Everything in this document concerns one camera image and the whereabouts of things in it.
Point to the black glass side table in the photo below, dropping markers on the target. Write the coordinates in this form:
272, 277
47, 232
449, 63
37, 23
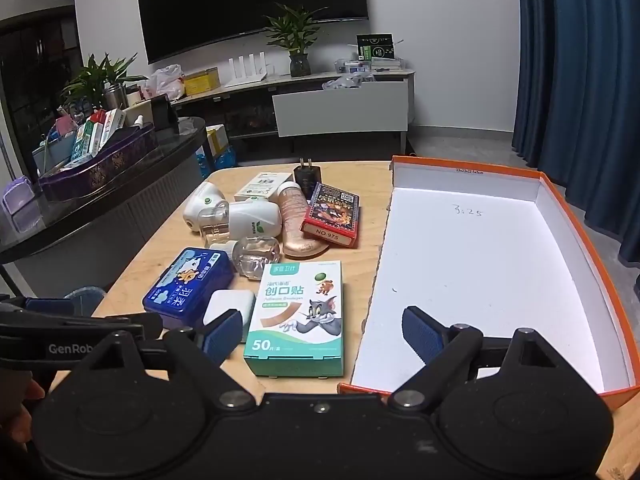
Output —
100, 210

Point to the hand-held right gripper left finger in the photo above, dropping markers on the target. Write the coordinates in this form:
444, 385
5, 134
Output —
220, 336

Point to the lilac plastic container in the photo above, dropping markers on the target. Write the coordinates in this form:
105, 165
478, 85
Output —
15, 205

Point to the row of medicine boxes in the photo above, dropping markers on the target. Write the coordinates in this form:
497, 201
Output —
95, 135

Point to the white plug-in diffuser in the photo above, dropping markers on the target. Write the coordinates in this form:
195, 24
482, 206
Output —
200, 205

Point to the white plastic bag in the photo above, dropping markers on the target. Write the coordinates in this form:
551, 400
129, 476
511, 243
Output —
167, 82

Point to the person's left hand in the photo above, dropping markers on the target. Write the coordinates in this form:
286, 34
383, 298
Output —
17, 410

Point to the small white plastic case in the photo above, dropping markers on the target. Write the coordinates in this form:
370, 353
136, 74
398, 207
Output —
230, 302

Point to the beige box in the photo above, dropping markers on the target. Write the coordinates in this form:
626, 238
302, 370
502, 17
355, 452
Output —
137, 112

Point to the clear plastic bags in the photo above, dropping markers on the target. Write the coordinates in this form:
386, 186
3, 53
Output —
342, 83

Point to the blue curtain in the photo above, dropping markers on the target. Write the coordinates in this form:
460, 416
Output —
575, 85

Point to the purple patterned box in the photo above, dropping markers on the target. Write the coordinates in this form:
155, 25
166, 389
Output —
100, 170

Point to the blue tin box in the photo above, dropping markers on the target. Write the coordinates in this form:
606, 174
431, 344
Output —
185, 280

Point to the small boxes on cabinet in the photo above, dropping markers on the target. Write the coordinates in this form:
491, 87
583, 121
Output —
355, 66

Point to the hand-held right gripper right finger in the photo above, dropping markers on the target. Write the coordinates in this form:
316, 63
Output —
422, 332

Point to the rose gold tube bottle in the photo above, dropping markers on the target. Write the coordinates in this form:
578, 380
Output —
295, 220

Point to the metal cup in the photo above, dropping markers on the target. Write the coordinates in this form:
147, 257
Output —
116, 96

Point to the yellow white carton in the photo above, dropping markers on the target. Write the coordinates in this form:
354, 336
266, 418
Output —
216, 140

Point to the green black box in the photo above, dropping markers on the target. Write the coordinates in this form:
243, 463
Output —
376, 47

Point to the red playing card box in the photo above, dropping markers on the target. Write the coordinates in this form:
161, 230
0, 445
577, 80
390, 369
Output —
332, 212

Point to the clear refill bottle white cap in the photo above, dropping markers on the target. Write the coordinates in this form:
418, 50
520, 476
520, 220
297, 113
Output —
255, 256

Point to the black upright box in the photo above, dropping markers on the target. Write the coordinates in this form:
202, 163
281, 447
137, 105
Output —
165, 112

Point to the white orange-rimmed tray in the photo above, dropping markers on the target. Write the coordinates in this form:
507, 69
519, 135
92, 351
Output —
475, 270

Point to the leafy green potted plant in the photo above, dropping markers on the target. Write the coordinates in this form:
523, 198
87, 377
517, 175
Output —
100, 77

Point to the trash bin with plastic liner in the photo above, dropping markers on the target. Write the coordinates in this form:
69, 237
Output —
85, 300

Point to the black power adapter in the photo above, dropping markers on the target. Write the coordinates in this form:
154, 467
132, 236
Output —
305, 175

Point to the long television cabinet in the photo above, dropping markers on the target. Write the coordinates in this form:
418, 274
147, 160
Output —
240, 110

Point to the white router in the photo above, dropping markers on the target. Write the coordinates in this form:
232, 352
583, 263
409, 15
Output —
247, 79

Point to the white diffuser with clear bottle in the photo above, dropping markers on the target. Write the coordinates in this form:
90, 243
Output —
255, 217

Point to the green white bandage box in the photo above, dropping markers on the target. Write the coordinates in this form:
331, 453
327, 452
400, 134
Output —
295, 310

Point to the black wall television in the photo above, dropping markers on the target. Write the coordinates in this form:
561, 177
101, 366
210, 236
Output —
250, 0

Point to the blue water bottle pack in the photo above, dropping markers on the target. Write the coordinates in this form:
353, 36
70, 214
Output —
220, 162

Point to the small white cardboard box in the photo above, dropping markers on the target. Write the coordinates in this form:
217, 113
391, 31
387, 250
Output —
260, 183

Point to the dark display cabinet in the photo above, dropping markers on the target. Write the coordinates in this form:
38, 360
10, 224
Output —
40, 70

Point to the bamboo plant in dark vase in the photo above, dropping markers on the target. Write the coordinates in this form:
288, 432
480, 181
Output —
295, 35

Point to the white panel on casters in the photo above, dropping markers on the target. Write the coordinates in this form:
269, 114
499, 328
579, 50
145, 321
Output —
340, 110

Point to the small white bottle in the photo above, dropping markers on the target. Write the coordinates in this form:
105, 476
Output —
138, 121

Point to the yellow box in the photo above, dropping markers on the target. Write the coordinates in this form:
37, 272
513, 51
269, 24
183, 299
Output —
201, 82

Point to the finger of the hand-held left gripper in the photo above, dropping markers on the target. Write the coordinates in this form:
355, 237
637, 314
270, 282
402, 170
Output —
47, 305
135, 326

